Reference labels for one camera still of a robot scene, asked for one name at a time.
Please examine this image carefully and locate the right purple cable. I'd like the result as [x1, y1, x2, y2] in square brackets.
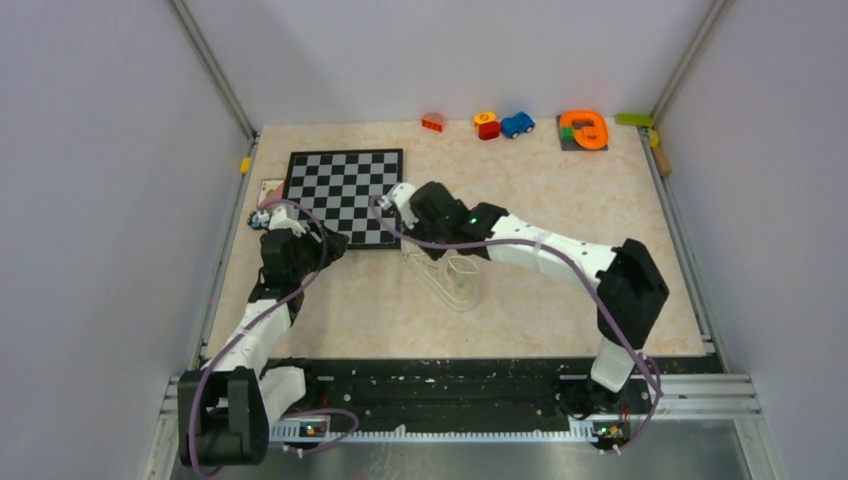
[368, 195, 665, 455]

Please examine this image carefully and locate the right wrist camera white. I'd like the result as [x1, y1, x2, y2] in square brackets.
[377, 182, 418, 228]

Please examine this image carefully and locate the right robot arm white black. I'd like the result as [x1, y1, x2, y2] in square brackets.
[386, 182, 669, 412]

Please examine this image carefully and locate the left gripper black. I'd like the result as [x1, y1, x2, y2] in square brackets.
[290, 217, 349, 280]

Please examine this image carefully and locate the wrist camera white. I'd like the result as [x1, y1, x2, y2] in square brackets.
[377, 182, 418, 228]
[265, 205, 306, 237]

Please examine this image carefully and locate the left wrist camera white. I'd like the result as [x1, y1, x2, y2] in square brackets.
[265, 205, 306, 237]

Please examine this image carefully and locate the black white chessboard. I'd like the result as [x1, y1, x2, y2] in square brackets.
[283, 148, 404, 250]

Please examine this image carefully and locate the wooden block right rail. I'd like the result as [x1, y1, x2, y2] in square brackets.
[652, 146, 673, 178]

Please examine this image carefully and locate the small blue toy robot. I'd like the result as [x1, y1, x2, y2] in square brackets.
[247, 209, 272, 231]

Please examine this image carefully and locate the white cable duct strip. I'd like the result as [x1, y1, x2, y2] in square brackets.
[270, 421, 598, 444]

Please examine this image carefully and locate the orange marble track toy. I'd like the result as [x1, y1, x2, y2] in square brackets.
[557, 110, 610, 151]

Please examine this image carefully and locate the pink tangram card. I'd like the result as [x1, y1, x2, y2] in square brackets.
[256, 178, 285, 210]

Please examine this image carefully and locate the red toy block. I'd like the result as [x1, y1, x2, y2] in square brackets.
[476, 121, 502, 141]

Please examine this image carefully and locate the green block on rail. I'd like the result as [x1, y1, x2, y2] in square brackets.
[615, 113, 655, 128]

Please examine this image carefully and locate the purple cable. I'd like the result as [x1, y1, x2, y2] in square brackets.
[186, 198, 362, 478]
[368, 195, 665, 455]

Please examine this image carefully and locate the beige lace sneaker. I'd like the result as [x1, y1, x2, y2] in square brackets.
[401, 241, 481, 312]

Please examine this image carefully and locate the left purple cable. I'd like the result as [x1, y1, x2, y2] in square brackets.
[186, 198, 362, 478]

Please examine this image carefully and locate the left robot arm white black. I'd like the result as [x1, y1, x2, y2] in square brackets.
[177, 225, 349, 470]

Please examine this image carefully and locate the blue toy car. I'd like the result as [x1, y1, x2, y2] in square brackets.
[500, 111, 536, 139]

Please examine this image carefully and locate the orange toy block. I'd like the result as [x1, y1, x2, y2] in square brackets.
[420, 112, 445, 133]

